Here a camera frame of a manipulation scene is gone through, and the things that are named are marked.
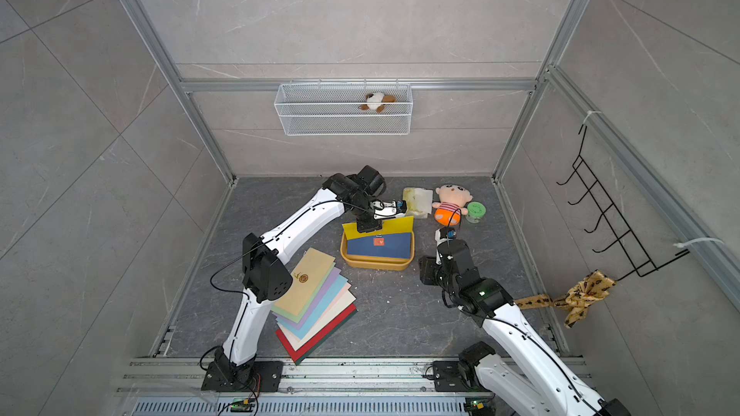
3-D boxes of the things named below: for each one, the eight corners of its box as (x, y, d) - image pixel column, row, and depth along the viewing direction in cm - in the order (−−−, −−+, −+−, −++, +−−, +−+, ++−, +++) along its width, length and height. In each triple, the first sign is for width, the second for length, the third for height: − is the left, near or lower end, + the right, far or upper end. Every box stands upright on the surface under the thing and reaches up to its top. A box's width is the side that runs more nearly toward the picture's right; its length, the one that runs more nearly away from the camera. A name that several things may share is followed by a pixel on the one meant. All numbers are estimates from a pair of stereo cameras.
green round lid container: (465, 223, 107) (469, 215, 103) (462, 210, 112) (465, 201, 107) (483, 223, 107) (487, 215, 103) (479, 210, 112) (483, 201, 107)
